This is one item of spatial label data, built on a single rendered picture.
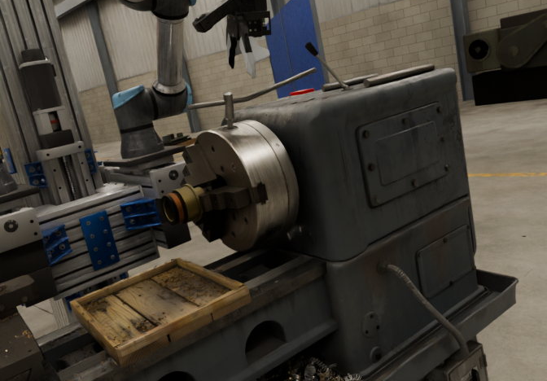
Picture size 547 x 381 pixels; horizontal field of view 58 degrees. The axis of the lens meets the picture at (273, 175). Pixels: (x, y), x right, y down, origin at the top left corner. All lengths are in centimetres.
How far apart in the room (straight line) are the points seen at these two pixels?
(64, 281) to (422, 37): 1089
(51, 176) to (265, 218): 86
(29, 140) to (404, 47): 1089
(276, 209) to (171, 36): 73
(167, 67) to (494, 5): 1002
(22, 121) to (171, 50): 55
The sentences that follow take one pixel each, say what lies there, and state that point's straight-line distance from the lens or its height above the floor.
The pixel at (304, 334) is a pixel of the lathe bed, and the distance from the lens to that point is 127.
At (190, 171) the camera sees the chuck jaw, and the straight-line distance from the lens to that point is 123.
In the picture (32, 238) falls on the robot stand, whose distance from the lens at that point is 153.
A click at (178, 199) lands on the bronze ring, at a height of 110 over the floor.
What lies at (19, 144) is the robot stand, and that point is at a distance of 184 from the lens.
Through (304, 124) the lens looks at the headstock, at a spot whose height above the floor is 121.
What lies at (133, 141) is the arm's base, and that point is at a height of 122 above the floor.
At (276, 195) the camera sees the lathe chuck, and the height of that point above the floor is 107.
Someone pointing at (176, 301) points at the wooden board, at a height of 88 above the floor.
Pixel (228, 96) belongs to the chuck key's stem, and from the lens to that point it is 118.
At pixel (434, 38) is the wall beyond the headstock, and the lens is 1186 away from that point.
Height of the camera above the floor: 133
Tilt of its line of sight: 11 degrees down
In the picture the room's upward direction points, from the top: 12 degrees counter-clockwise
